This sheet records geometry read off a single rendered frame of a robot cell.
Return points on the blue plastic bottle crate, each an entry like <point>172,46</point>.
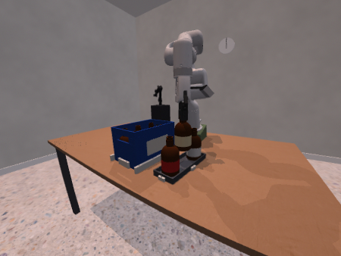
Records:
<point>143,145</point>

